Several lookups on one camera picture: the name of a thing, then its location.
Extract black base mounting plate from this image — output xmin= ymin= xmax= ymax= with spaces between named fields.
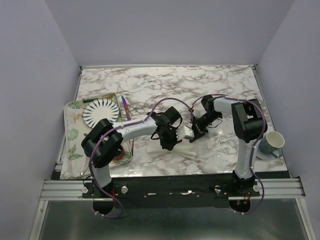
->
xmin=80 ymin=172 xmax=261 ymax=208

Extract rose gold fork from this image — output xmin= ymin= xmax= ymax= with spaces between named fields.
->
xmin=131 ymin=117 xmax=137 ymax=156

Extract white cloth napkin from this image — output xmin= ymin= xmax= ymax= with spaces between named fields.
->
xmin=147 ymin=139 xmax=199 ymax=159

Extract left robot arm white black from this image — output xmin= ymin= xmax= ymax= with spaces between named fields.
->
xmin=81 ymin=107 xmax=183 ymax=198

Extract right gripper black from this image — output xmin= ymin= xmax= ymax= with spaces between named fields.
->
xmin=190 ymin=112 xmax=221 ymax=143

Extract aluminium frame rail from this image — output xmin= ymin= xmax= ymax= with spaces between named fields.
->
xmin=40 ymin=178 xmax=306 ymax=201

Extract iridescent purple utensil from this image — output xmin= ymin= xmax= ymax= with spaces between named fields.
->
xmin=121 ymin=96 xmax=132 ymax=121

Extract black and copper small bowl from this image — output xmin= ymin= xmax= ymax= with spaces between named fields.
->
xmin=113 ymin=145 xmax=125 ymax=161

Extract blue grey mug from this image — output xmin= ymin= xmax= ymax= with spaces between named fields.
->
xmin=258 ymin=131 xmax=285 ymax=159

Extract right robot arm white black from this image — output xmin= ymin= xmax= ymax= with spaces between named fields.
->
xmin=190 ymin=94 xmax=268 ymax=196

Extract green chopsticks on tray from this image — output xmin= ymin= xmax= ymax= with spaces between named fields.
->
xmin=82 ymin=92 xmax=115 ymax=104

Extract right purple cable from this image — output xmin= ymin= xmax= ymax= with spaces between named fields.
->
xmin=191 ymin=94 xmax=266 ymax=216

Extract purple cable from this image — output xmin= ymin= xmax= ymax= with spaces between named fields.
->
xmin=88 ymin=98 xmax=195 ymax=220
xmin=191 ymin=94 xmax=266 ymax=216

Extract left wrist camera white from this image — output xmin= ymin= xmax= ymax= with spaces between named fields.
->
xmin=176 ymin=125 xmax=195 ymax=141

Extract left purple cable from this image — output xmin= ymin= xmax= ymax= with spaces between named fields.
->
xmin=88 ymin=98 xmax=195 ymax=220

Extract white saucer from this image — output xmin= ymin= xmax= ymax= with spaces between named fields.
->
xmin=256 ymin=149 xmax=283 ymax=161

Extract leaf pattern serving tray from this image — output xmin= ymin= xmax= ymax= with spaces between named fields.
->
xmin=60 ymin=94 xmax=127 ymax=180

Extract white plate blue stripes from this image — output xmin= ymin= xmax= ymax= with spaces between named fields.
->
xmin=82 ymin=98 xmax=120 ymax=128

